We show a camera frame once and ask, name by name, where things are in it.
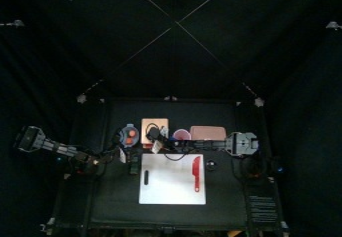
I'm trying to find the green striped block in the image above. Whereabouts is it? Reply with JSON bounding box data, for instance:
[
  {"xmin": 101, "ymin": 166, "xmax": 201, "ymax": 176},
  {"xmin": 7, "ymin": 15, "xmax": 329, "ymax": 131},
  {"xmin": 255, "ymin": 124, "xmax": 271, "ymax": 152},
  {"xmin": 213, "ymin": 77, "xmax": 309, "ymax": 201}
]
[{"xmin": 128, "ymin": 154, "xmax": 140, "ymax": 176}]

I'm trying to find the red plastic cup blue tape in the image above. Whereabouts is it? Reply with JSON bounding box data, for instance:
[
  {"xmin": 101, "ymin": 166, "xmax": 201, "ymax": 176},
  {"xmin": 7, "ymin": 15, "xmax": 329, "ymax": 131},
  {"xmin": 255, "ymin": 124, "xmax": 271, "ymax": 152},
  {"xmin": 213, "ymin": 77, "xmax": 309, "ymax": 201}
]
[{"xmin": 172, "ymin": 128, "xmax": 192, "ymax": 142}]

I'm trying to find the white printed label sticker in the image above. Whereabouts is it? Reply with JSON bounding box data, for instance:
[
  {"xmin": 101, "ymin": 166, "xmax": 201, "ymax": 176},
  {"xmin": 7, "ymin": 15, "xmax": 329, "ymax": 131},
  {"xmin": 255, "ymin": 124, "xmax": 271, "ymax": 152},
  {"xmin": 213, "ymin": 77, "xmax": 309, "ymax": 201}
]
[{"xmin": 248, "ymin": 195, "xmax": 279, "ymax": 225}]

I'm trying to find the red toy knife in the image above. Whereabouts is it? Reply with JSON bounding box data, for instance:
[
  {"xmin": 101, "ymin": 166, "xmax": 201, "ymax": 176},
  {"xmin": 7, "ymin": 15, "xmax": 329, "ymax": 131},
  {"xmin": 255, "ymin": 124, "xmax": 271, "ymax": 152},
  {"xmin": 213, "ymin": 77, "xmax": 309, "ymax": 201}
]
[{"xmin": 190, "ymin": 155, "xmax": 202, "ymax": 193}]

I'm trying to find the wooden drawer box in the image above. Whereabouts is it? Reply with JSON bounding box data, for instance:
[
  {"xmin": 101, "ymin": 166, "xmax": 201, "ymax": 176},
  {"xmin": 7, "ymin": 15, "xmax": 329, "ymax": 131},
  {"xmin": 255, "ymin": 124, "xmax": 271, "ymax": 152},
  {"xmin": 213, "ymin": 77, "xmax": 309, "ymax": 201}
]
[{"xmin": 140, "ymin": 117, "xmax": 169, "ymax": 145}]

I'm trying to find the white cutting board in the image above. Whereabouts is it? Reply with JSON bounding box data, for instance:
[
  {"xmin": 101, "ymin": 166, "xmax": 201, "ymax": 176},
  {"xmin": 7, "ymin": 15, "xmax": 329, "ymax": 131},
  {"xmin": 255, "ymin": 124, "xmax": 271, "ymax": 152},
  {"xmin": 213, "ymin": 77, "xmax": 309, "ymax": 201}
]
[{"xmin": 137, "ymin": 152, "xmax": 206, "ymax": 206}]

